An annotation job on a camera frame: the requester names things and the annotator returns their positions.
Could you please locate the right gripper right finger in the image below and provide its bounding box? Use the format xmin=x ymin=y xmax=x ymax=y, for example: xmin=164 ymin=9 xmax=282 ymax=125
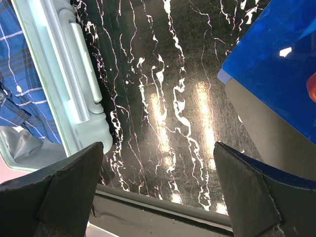
xmin=214 ymin=142 xmax=316 ymax=237

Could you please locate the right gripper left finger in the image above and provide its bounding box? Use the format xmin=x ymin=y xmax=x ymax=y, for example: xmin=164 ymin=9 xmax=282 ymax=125
xmin=0 ymin=142 xmax=104 ymax=237

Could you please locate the blue plaid shirt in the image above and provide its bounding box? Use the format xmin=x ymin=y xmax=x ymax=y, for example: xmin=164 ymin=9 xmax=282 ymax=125
xmin=0 ymin=0 xmax=62 ymax=144

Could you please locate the mint green suitcase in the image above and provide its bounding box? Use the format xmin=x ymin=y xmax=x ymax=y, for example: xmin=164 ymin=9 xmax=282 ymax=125
xmin=0 ymin=0 xmax=113 ymax=172

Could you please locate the red brown travel adapter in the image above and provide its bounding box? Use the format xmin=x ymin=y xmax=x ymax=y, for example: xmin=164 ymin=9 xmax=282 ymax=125
xmin=306 ymin=73 xmax=316 ymax=102

